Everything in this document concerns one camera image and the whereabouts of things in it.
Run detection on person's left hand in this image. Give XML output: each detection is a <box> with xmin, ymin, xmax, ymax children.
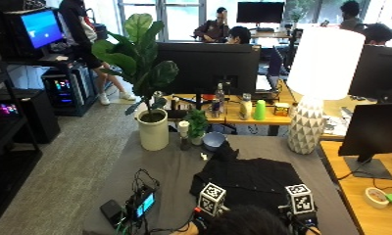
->
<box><xmin>190</xmin><ymin>205</ymin><xmax>230</xmax><ymax>230</ymax></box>

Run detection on person's right hand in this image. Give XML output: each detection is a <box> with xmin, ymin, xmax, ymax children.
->
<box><xmin>279</xmin><ymin>204</ymin><xmax>322</xmax><ymax>230</ymax></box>

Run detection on black shirt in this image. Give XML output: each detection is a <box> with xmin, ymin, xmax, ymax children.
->
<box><xmin>188</xmin><ymin>140</ymin><xmax>306</xmax><ymax>214</ymax></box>

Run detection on white marker cube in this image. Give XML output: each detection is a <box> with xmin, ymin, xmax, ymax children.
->
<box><xmin>286</xmin><ymin>183</ymin><xmax>316</xmax><ymax>215</ymax></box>
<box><xmin>198</xmin><ymin>182</ymin><xmax>228</xmax><ymax>217</ymax></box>

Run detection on black device with blue screen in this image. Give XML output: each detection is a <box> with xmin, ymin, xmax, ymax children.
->
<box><xmin>125</xmin><ymin>185</ymin><xmax>158</xmax><ymax>220</ymax></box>

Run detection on grey tablecloth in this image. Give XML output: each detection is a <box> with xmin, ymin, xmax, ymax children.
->
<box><xmin>82</xmin><ymin>131</ymin><xmax>360</xmax><ymax>235</ymax></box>

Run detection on white tape roll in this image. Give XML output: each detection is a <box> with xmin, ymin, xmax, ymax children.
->
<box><xmin>363</xmin><ymin>186</ymin><xmax>391</xmax><ymax>210</ymax></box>

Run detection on black flat box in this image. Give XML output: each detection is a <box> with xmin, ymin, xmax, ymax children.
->
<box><xmin>99</xmin><ymin>199</ymin><xmax>127</xmax><ymax>229</ymax></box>

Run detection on white candle on dark holder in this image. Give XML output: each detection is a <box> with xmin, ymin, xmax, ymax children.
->
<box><xmin>178</xmin><ymin>119</ymin><xmax>192</xmax><ymax>152</ymax></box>

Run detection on small green potted plant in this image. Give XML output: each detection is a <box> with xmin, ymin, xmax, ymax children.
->
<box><xmin>185</xmin><ymin>108</ymin><xmax>211</xmax><ymax>147</ymax></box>

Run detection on black monitor on square stand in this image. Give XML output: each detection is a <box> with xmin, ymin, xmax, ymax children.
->
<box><xmin>338</xmin><ymin>102</ymin><xmax>392</xmax><ymax>181</ymax></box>

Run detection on long wooden desk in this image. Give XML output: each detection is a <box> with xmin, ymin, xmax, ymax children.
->
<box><xmin>162</xmin><ymin>79</ymin><xmax>380</xmax><ymax>137</ymax></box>

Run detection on yellow box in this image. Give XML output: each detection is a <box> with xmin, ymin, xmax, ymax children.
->
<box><xmin>274</xmin><ymin>102</ymin><xmax>292</xmax><ymax>118</ymax></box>

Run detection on green cup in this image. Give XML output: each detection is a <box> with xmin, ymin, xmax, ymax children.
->
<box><xmin>252</xmin><ymin>99</ymin><xmax>268</xmax><ymax>121</ymax></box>

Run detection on white and yellow bottle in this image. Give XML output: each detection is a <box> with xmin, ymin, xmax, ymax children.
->
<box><xmin>238</xmin><ymin>92</ymin><xmax>254</xmax><ymax>121</ymax></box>

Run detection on clear bottle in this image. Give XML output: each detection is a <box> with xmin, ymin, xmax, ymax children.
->
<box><xmin>215</xmin><ymin>82</ymin><xmax>227</xmax><ymax>114</ymax></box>

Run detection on white table lamp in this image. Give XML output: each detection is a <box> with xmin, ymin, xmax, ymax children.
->
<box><xmin>287</xmin><ymin>26</ymin><xmax>367</xmax><ymax>156</ymax></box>

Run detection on wide black monitor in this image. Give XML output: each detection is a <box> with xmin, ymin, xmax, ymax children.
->
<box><xmin>157</xmin><ymin>41</ymin><xmax>262</xmax><ymax>111</ymax></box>

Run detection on large plant in white pot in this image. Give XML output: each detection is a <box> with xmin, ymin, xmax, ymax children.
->
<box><xmin>91</xmin><ymin>13</ymin><xmax>181</xmax><ymax>152</ymax></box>

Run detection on black shelf rack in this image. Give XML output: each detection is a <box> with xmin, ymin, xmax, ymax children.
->
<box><xmin>0</xmin><ymin>48</ymin><xmax>45</xmax><ymax>223</ymax></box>

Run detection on computer tower with coloured lights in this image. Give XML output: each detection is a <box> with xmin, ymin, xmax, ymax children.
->
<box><xmin>41</xmin><ymin>67</ymin><xmax>99</xmax><ymax>118</ymax></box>

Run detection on monitor with blue screen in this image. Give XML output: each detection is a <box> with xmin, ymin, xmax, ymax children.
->
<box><xmin>15</xmin><ymin>7</ymin><xmax>66</xmax><ymax>62</ymax></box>

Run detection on black cables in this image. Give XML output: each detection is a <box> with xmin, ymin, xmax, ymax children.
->
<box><xmin>115</xmin><ymin>167</ymin><xmax>198</xmax><ymax>235</ymax></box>

